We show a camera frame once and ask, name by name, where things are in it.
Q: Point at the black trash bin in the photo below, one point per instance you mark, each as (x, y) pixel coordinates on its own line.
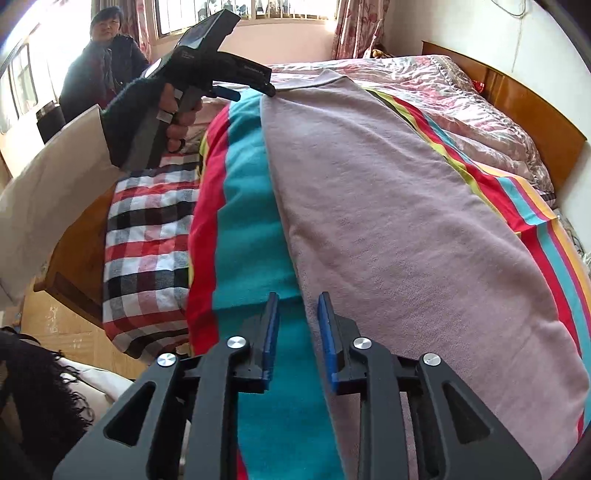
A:
(50, 120)

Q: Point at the left hand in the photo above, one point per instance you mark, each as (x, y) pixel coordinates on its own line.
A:
(180, 121)

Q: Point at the pink floral quilt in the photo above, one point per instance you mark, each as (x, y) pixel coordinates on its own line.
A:
(442, 90)

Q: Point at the wooden bed frame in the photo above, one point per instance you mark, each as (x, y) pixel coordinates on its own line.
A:
(73, 274)

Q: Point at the pink floral curtain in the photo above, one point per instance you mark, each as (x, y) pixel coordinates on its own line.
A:
(359, 26)

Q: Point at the black fringed scarf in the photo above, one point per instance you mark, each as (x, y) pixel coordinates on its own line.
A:
(42, 417)

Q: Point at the left forearm white sleeve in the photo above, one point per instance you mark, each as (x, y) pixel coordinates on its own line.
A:
(75, 167)

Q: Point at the lilac sweatpants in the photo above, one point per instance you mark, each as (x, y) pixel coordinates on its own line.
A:
(431, 251)

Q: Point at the left wooden headboard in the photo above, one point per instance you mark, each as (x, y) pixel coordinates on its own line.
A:
(558, 140)

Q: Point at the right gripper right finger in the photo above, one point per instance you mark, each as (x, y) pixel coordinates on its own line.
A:
(415, 406)

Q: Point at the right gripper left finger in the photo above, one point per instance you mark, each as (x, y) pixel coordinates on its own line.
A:
(180, 418)

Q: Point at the plaid bed sheet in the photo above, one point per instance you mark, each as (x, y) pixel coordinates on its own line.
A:
(146, 264)

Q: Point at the woman in dark jacket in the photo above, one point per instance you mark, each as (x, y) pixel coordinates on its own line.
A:
(109, 62)

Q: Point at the rainbow striped blanket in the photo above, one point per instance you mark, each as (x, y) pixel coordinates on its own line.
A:
(239, 255)

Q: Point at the window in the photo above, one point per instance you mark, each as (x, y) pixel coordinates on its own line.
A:
(175, 15)

